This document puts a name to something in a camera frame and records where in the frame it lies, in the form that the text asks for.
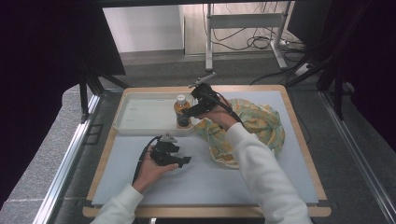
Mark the lemon print green bag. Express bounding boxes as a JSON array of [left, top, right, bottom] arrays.
[[194, 98, 286, 170]]

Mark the white plastic tray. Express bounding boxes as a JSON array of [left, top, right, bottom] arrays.
[[112, 91, 197, 137]]

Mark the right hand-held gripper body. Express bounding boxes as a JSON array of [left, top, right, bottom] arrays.
[[188, 72, 220, 113]]

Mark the white metal desk frame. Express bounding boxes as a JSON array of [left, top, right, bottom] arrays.
[[204, 1, 295, 72]]

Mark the person's left hand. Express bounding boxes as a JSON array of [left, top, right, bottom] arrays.
[[132, 146, 179, 194]]

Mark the dark curtain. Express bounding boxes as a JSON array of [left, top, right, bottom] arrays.
[[288, 0, 396, 155], [0, 0, 126, 208]]

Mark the tangle of black floor cables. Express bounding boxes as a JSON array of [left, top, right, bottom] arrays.
[[211, 2, 306, 53]]

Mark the aluminium rail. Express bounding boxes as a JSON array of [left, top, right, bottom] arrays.
[[32, 94, 104, 224], [320, 91, 396, 223]]

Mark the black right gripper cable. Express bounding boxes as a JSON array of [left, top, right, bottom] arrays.
[[214, 91, 246, 125]]

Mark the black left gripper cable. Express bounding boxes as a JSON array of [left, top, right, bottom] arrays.
[[132, 135, 163, 185]]

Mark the black floor cable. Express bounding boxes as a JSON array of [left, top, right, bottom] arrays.
[[249, 68, 300, 86]]

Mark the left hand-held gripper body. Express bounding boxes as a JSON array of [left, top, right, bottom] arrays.
[[149, 133, 183, 167]]

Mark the white power strip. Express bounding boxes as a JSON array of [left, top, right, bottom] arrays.
[[293, 63, 312, 77]]

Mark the orange drink bottle white cap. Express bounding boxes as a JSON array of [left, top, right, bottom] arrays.
[[173, 93, 192, 129]]

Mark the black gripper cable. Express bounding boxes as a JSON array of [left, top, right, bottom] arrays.
[[214, 91, 246, 125], [132, 135, 163, 185]]

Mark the black metal stand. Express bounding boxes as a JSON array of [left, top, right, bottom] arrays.
[[286, 31, 347, 121], [78, 59, 130, 123]]

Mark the person's right hand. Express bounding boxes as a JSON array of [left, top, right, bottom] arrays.
[[197, 96, 239, 132]]

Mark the pale blue table mat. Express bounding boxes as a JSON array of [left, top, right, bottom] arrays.
[[92, 91, 318, 206]]

